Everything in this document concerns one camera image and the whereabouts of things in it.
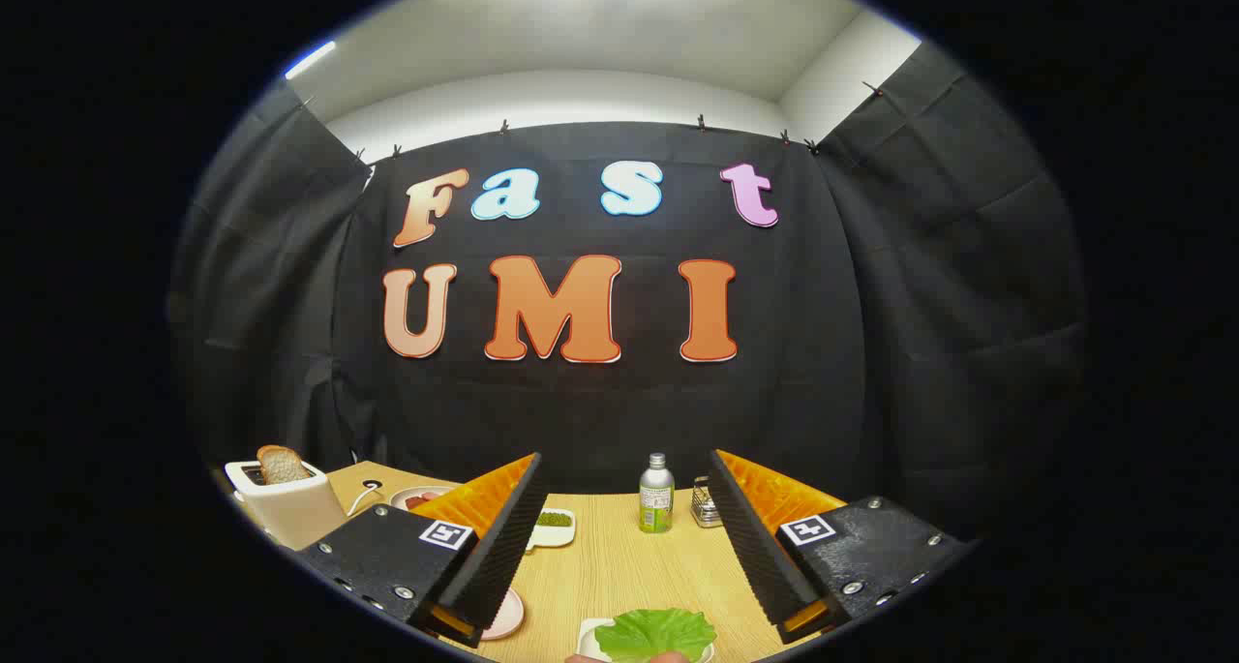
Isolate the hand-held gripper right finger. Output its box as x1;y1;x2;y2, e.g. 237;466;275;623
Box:
707;449;974;645

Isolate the white toaster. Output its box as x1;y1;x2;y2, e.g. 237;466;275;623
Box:
225;458;348;551

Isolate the green lettuce leaf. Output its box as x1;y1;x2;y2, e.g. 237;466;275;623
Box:
593;608;718;663

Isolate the metal wire cutlery holder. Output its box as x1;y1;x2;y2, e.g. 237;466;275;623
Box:
691;477;725;528

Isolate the white divided dish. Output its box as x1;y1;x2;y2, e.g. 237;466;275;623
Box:
526;509;577;554

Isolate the white square plate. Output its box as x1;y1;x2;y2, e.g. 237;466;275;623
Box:
577;617;717;663

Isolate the silver bottle with green label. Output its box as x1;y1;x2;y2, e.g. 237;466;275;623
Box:
639;453;676;534

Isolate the black backdrop cloth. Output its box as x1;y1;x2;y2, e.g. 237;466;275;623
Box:
166;44;1090;548

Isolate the white round plate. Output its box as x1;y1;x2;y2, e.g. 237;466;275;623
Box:
390;486;456;512

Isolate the toasted bread slice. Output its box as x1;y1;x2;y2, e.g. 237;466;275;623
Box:
257;445;313;486

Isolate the pink round plate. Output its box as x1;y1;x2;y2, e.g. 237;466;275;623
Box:
481;588;526;642

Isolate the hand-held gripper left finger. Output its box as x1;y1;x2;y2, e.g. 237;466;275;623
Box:
295;452;543;649

